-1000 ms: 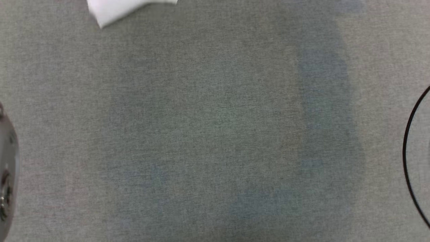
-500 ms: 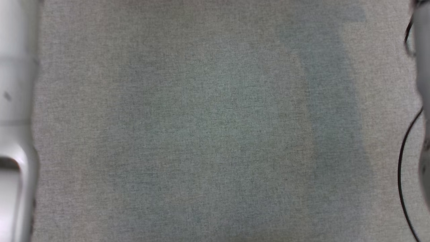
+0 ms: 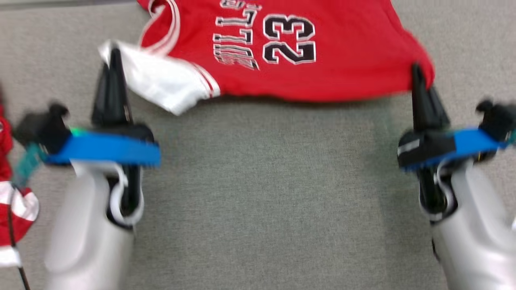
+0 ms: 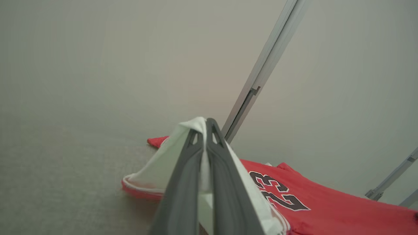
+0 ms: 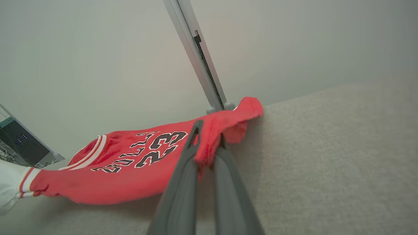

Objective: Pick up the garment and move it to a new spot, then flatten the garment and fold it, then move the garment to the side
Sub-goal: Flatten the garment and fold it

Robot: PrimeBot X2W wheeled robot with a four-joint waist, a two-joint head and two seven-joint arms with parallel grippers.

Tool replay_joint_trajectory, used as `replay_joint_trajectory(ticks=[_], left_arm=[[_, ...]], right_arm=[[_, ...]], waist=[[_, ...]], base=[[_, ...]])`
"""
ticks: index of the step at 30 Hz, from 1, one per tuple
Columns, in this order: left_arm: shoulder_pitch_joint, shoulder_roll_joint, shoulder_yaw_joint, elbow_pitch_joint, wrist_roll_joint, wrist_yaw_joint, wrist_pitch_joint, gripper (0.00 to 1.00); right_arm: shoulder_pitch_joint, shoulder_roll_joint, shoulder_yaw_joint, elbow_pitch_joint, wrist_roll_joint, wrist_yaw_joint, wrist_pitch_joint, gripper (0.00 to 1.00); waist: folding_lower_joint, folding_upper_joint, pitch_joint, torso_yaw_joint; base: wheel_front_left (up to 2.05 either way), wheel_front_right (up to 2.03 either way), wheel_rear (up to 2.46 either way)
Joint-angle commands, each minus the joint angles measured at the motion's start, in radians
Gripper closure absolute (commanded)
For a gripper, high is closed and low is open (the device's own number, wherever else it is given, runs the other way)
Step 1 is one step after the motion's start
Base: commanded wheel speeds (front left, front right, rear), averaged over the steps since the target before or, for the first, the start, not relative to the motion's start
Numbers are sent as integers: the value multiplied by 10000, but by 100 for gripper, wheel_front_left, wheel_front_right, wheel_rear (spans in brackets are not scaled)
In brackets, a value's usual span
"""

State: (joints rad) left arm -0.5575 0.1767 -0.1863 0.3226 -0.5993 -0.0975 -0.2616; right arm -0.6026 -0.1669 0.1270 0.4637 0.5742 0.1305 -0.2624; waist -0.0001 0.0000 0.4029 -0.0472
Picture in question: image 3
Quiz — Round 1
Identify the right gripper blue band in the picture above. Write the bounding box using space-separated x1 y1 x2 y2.
397 64 508 219

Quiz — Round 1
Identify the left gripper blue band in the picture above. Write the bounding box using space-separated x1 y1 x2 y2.
42 48 162 220

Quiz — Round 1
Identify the red number 23 jersey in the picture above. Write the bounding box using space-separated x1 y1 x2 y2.
99 0 436 116

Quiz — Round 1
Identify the red and white striped garment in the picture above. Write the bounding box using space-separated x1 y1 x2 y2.
0 103 40 268

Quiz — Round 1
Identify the teal-plug left camera cable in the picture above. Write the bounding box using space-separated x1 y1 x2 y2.
8 144 45 290

